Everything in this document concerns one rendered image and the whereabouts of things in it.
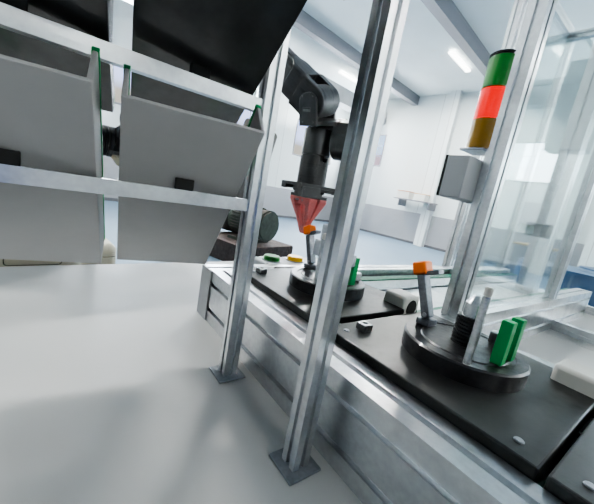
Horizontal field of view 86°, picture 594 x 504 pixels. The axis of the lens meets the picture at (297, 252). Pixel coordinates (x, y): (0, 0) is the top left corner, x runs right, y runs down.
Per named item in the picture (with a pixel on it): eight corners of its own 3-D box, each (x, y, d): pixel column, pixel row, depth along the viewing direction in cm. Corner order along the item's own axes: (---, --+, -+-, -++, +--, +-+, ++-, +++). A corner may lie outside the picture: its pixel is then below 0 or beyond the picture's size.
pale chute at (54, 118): (-26, 258, 38) (-16, 227, 40) (101, 264, 44) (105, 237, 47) (-191, 4, 17) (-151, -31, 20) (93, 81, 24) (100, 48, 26)
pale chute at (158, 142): (116, 259, 47) (118, 234, 50) (205, 264, 54) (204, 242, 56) (119, 94, 27) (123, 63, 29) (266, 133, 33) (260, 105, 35)
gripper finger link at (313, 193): (321, 237, 65) (329, 190, 63) (292, 235, 60) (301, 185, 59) (301, 230, 70) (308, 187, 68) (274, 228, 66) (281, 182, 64)
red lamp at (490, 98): (467, 117, 56) (475, 87, 55) (480, 125, 59) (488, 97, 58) (498, 115, 52) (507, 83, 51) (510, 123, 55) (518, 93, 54)
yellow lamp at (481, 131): (459, 147, 57) (467, 118, 56) (472, 153, 60) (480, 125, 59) (489, 147, 53) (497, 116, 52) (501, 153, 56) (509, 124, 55)
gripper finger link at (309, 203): (330, 237, 66) (338, 192, 64) (302, 236, 62) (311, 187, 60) (310, 231, 71) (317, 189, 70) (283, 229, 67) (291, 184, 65)
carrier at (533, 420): (322, 339, 42) (341, 247, 40) (422, 320, 57) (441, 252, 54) (532, 494, 23) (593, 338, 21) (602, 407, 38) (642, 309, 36)
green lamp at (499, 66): (475, 87, 55) (483, 56, 54) (488, 96, 58) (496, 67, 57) (507, 82, 51) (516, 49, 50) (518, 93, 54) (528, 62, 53)
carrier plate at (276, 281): (237, 277, 62) (239, 267, 61) (328, 275, 76) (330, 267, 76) (314, 334, 43) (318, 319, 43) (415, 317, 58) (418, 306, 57)
